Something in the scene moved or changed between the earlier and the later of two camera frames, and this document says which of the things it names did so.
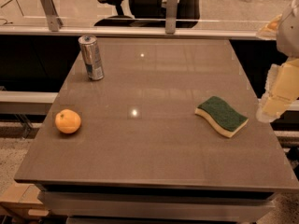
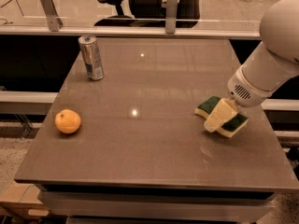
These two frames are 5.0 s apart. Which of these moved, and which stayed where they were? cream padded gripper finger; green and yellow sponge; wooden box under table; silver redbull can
Moved: cream padded gripper finger
Stayed: green and yellow sponge; silver redbull can; wooden box under table
